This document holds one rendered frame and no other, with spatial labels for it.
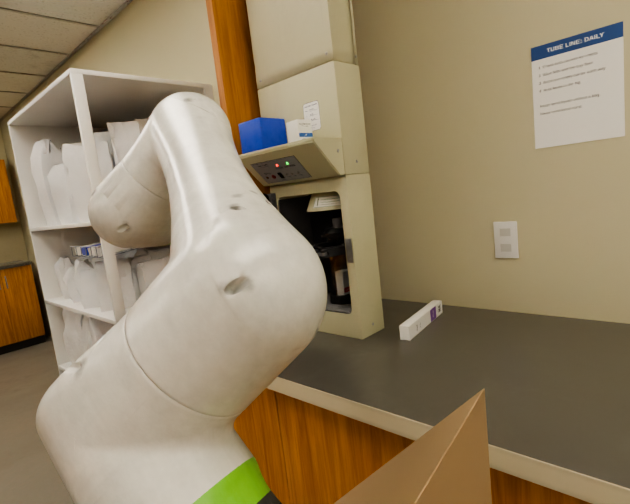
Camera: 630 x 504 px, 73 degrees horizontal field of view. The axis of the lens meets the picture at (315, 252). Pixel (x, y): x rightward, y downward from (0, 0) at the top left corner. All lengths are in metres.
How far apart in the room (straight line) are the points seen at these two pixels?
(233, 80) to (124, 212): 0.85
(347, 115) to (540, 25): 0.58
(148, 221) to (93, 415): 0.39
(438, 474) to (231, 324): 0.17
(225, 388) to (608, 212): 1.20
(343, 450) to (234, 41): 1.21
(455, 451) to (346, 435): 0.70
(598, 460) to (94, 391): 0.68
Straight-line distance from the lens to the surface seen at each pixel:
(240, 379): 0.33
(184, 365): 0.32
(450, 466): 0.35
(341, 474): 1.12
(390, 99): 1.63
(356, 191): 1.22
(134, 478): 0.38
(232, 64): 1.48
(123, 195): 0.71
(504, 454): 0.80
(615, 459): 0.82
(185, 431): 0.36
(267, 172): 1.31
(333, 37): 1.26
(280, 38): 1.39
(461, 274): 1.53
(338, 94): 1.22
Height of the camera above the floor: 1.37
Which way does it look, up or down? 8 degrees down
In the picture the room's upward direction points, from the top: 7 degrees counter-clockwise
